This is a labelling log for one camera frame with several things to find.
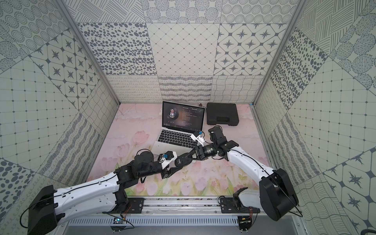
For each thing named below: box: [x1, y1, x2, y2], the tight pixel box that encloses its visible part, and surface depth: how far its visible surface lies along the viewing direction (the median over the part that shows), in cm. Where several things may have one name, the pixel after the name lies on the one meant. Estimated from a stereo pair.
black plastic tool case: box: [206, 102, 240, 126], surface depth 107 cm
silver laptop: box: [151, 100, 207, 156], surface depth 100 cm
